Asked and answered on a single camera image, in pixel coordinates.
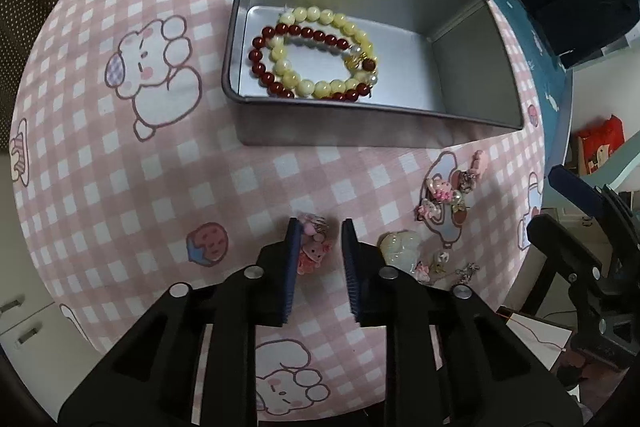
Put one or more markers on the pink checkered tablecloth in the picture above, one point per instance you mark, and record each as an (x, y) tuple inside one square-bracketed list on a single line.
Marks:
[(150, 207)]

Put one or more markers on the white paper sheet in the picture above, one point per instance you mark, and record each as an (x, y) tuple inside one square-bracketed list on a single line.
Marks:
[(545, 337)]

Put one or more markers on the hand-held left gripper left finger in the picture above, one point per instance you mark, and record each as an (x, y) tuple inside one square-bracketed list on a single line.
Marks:
[(292, 272)]

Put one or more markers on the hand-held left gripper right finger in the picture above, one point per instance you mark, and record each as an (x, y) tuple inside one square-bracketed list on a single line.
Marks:
[(351, 277)]

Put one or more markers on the red bag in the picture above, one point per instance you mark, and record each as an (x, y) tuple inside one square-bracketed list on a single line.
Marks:
[(600, 147)]

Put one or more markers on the pink bear charm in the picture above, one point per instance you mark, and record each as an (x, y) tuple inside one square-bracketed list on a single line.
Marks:
[(312, 254)]

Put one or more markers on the pale jade pendant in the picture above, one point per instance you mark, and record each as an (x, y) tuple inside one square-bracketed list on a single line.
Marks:
[(397, 249)]

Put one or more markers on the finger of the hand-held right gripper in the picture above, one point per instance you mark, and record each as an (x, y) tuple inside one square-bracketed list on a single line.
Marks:
[(560, 242), (570, 182)]

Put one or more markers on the rectangular metal tin box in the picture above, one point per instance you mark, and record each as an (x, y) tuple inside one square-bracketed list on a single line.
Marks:
[(350, 119)]

